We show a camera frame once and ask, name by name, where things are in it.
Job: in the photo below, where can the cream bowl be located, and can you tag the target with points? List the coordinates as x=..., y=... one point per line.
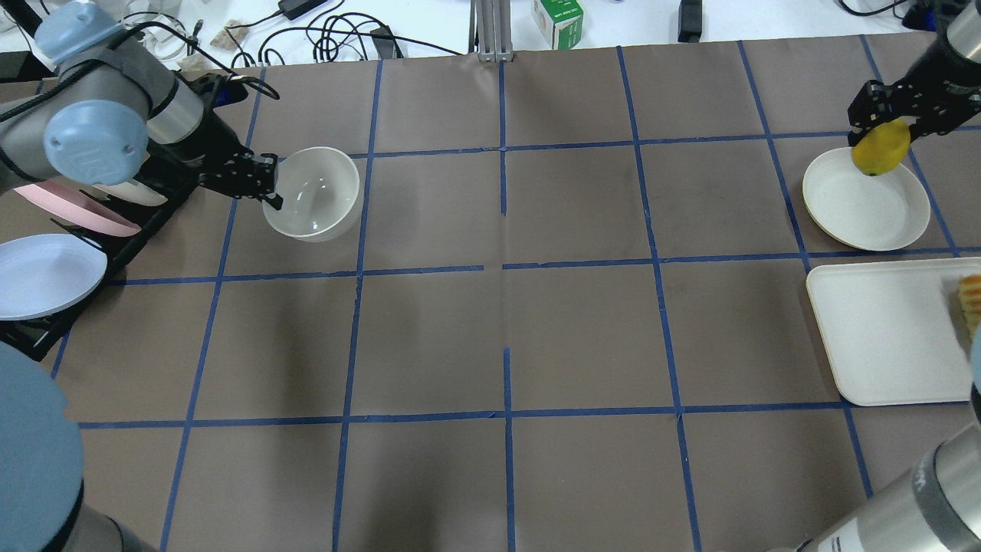
x=321, y=195

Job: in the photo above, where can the aluminium frame post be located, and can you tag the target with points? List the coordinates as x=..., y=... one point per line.
x=490, y=31

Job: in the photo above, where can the light blue plate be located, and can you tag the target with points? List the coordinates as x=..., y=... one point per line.
x=45, y=274

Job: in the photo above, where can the white plate in rack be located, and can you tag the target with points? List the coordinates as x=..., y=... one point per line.
x=133, y=192

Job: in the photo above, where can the black device on table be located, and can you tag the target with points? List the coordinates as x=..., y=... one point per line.
x=690, y=21

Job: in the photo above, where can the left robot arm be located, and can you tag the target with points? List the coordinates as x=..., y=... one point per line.
x=115, y=107

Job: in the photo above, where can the green white carton box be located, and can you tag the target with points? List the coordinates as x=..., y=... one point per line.
x=561, y=22

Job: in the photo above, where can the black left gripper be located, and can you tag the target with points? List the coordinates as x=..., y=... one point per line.
x=205, y=146

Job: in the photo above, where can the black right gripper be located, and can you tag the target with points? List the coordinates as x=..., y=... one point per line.
x=933, y=82

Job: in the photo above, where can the cream shallow plate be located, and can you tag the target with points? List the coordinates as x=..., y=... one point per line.
x=872, y=213

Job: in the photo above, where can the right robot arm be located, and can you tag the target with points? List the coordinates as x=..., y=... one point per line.
x=933, y=506

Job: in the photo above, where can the black dish rack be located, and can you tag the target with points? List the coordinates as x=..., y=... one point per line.
x=36, y=337

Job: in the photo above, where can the grilled bread piece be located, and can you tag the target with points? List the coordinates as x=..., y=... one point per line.
x=969, y=301

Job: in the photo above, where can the yellow lemon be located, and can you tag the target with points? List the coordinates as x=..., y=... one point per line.
x=883, y=149

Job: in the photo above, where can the black power adapter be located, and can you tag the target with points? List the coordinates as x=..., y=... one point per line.
x=294, y=9

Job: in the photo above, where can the cream rectangular tray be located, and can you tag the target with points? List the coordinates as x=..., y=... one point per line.
x=893, y=331

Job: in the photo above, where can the pink plate in rack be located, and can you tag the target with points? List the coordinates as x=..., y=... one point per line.
x=78, y=209

